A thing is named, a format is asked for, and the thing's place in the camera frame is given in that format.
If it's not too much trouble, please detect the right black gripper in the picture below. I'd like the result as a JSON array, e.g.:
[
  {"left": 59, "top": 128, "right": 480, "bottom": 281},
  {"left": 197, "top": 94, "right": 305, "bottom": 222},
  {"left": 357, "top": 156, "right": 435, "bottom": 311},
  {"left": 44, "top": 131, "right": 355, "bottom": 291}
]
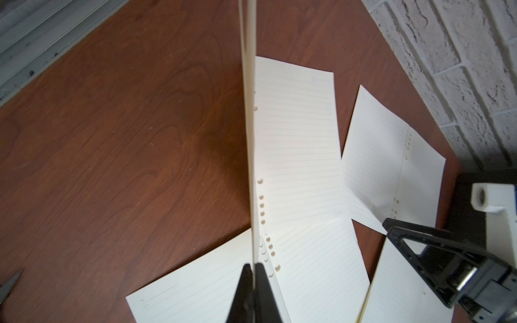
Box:
[{"left": 382, "top": 218, "right": 516, "bottom": 322}]

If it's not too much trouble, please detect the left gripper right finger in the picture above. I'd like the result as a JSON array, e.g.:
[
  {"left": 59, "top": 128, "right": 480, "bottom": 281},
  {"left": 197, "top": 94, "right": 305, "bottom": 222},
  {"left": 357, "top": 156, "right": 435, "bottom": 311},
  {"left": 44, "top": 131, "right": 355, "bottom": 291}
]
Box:
[{"left": 254, "top": 262, "right": 283, "bottom": 323}]

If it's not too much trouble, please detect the black plastic toolbox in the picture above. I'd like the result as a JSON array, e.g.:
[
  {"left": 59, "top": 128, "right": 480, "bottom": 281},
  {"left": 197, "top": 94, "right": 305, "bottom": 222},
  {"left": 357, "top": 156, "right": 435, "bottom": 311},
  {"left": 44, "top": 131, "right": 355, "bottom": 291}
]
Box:
[{"left": 446, "top": 169, "right": 516, "bottom": 250}]

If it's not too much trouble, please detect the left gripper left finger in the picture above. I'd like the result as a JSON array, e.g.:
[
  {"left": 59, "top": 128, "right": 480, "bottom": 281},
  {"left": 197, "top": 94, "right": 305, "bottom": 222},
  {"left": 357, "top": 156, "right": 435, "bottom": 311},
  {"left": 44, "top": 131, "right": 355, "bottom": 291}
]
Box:
[{"left": 226, "top": 264, "right": 254, "bottom": 323}]

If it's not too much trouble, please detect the notebook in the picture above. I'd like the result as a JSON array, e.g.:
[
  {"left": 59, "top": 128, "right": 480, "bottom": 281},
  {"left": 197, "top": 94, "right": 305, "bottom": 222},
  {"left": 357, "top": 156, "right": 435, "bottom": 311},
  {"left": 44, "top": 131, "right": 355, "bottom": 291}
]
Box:
[
  {"left": 341, "top": 86, "right": 446, "bottom": 234},
  {"left": 126, "top": 230, "right": 253, "bottom": 322},
  {"left": 238, "top": 1, "right": 354, "bottom": 322},
  {"left": 360, "top": 239, "right": 453, "bottom": 322}
]

